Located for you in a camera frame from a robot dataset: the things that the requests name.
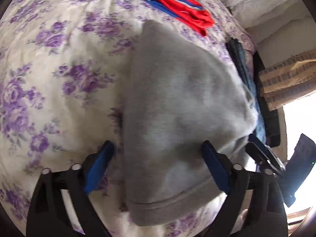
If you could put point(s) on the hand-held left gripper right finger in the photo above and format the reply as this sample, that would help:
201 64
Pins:
217 170

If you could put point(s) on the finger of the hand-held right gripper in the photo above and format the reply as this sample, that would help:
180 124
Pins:
261 153

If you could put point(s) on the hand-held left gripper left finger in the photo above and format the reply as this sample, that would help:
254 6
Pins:
98 167

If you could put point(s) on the grey sweatpants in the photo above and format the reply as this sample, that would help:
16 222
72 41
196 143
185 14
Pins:
180 118

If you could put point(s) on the blue jeans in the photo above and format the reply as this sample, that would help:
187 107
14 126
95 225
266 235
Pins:
246 79

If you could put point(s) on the brick pattern curtain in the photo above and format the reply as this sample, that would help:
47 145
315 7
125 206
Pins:
286 81

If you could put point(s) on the purple floral bed sheet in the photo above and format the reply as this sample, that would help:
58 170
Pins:
61 79

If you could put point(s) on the red striped shorts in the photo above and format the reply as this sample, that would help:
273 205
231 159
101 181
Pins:
180 2

